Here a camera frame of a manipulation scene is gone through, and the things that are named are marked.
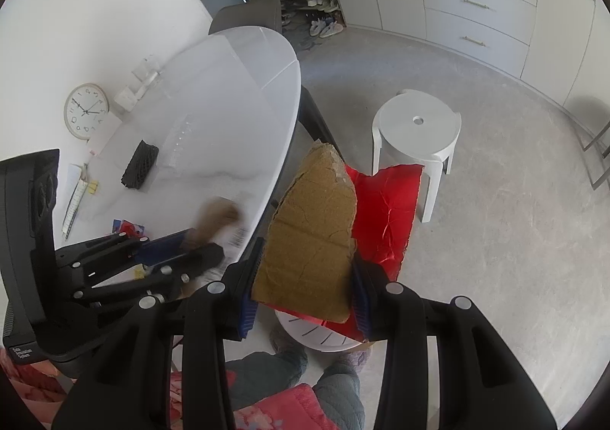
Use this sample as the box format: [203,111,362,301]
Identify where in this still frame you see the metal chair frame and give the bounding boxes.
[579,113,610,192]

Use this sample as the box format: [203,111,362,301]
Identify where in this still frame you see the red floral blanket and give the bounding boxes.
[0,346,344,430]

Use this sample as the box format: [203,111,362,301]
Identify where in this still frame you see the row of shoes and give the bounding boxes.
[281,0,344,37]

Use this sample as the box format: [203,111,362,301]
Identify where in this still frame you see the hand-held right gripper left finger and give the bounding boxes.
[51,239,263,430]

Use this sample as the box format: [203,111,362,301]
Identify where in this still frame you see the white waste bin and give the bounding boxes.
[276,308,368,353]

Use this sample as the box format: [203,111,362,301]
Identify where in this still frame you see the white card box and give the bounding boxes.
[88,118,122,156]

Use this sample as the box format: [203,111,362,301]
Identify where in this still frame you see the round wall clock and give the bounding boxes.
[64,83,110,141]

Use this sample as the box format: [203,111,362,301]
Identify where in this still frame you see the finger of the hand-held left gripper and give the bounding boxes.
[71,243,225,304]
[55,229,194,269]

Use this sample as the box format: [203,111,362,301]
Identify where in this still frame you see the black table base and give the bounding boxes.
[298,87,344,159]

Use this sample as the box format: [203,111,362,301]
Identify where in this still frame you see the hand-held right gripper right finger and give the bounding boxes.
[352,253,558,430]

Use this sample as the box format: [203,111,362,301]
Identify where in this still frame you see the white plastic stool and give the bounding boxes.
[372,89,463,223]

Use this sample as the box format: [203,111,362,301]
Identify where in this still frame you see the black foam net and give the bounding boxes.
[120,140,159,190]

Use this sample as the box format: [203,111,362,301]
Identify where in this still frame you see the grey quilted pants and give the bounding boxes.
[224,349,365,430]

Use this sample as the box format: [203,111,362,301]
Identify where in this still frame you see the grey chair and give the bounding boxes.
[209,0,283,36]

